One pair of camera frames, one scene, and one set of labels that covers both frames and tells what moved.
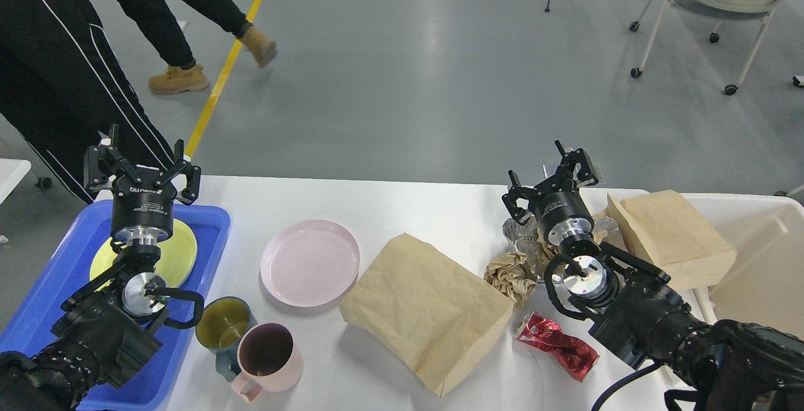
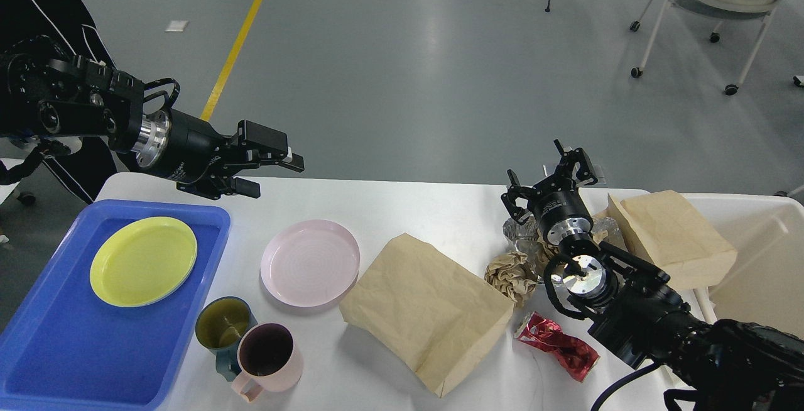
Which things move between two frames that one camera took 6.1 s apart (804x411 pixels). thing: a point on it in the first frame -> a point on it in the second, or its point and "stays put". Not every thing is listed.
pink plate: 310,263 stays put
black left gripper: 142,200 -> 188,150
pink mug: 269,359 stays put
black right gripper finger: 563,180 stays put
